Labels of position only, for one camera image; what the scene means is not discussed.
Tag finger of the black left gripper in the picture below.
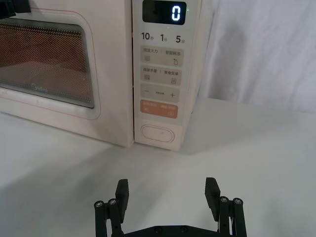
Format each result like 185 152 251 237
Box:
0 0 32 19

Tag cream oven door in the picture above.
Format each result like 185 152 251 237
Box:
0 0 136 148

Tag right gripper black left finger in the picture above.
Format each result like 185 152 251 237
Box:
93 179 130 237

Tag cream microwave oven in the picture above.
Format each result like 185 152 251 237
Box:
0 0 206 152

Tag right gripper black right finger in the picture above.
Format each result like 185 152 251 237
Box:
204 177 247 237

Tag white table cloth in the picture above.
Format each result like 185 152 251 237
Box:
0 97 316 237

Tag white wrinkled curtain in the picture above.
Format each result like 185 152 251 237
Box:
195 0 316 116

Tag oven control panel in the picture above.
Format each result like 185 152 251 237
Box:
132 0 198 152

